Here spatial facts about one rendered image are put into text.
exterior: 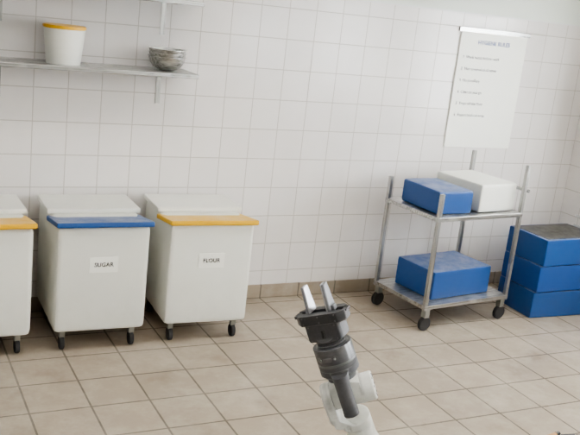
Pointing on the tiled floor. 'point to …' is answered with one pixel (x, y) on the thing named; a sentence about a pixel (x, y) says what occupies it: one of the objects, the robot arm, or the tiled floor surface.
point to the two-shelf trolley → (456, 250)
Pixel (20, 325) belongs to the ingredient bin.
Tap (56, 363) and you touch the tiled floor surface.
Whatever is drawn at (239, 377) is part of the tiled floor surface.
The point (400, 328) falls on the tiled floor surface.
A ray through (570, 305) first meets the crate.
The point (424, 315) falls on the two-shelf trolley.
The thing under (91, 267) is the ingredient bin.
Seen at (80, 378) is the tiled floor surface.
